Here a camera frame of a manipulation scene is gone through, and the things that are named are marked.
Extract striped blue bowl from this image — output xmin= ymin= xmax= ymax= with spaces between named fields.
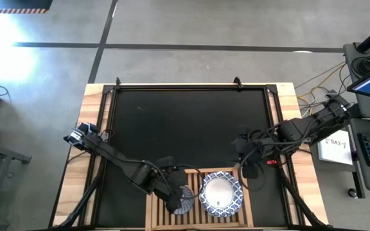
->
xmin=171 ymin=184 xmax=195 ymax=216

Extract coiled black cable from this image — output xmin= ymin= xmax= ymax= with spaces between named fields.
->
xmin=351 ymin=55 xmax=370 ymax=77

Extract white paper sign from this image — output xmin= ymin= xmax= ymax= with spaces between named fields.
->
xmin=317 ymin=129 xmax=355 ymax=166

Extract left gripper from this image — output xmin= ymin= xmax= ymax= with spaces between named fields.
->
xmin=154 ymin=167 xmax=189 ymax=216

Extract wooden slatted shelf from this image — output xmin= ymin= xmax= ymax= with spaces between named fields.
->
xmin=145 ymin=166 xmax=255 ymax=231

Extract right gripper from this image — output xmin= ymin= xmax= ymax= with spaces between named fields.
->
xmin=232 ymin=125 xmax=267 ymax=180

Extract hazard striped black mat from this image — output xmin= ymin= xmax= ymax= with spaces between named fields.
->
xmin=0 ymin=0 xmax=53 ymax=14

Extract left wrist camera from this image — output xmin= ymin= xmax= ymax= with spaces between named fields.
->
xmin=155 ymin=155 xmax=175 ymax=170

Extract black diagonal frame strut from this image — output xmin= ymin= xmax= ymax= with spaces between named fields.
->
xmin=55 ymin=173 xmax=104 ymax=229
xmin=277 ymin=165 xmax=329 ymax=229

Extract grey metal stand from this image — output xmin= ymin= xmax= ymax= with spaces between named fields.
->
xmin=0 ymin=138 xmax=32 ymax=229

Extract blue white paper bowl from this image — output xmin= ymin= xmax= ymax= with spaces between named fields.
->
xmin=198 ymin=171 xmax=244 ymax=218

